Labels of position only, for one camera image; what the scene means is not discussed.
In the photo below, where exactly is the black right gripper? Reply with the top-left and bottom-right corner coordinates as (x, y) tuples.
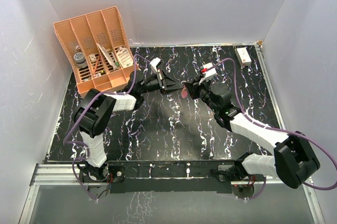
(185, 75), (219, 113)

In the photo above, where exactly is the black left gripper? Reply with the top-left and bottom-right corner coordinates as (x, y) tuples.
(140, 70), (184, 96)

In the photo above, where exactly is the keyring with pink strap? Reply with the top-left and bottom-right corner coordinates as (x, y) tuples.
(181, 87), (188, 98)

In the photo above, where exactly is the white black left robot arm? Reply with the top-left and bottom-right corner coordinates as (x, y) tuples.
(74, 70), (183, 181)

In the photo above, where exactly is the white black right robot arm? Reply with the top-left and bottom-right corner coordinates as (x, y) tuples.
(184, 82), (320, 189)

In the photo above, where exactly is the white label packet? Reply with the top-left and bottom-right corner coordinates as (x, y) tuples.
(116, 47), (134, 68)

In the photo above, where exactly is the small white red box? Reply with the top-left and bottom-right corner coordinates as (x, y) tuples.
(235, 47), (252, 67)

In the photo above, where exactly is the white card packet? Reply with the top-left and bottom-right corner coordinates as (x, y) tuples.
(96, 43), (118, 70)

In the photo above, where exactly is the orange pencil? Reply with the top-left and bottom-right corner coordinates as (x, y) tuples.
(93, 55), (101, 75)

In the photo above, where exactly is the small white eraser box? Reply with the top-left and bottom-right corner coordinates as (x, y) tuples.
(89, 54), (97, 63)

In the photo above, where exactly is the orange plastic desk organizer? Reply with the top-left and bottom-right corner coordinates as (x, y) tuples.
(53, 6), (135, 97)

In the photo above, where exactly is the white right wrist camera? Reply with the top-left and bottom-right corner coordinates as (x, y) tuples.
(199, 63), (216, 85)

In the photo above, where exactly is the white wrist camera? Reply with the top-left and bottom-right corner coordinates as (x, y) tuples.
(199, 63), (216, 85)
(150, 57), (162, 74)

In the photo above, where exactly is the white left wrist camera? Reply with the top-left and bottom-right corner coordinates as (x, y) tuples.
(150, 57), (162, 74)

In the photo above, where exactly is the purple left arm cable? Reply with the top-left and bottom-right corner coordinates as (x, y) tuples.
(64, 54), (148, 202)

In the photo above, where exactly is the black front mounting rail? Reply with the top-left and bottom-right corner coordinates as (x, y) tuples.
(78, 159), (266, 195)

